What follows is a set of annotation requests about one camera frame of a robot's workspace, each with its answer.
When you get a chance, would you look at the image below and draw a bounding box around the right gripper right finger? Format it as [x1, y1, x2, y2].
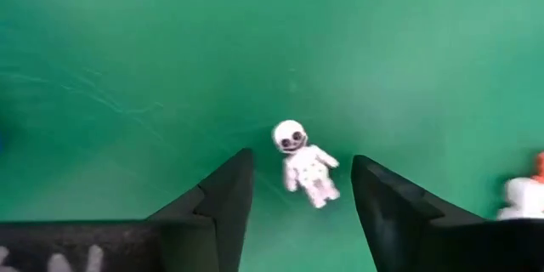
[350, 154, 544, 272]

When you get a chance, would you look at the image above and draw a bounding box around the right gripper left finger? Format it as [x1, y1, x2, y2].
[0, 147, 255, 272]

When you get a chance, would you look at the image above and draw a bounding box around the white skeleton toy figure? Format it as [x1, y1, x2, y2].
[270, 119, 342, 210]
[496, 176, 544, 221]

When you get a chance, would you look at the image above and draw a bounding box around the orange pumpkin toy figure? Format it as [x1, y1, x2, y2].
[530, 150, 544, 184]

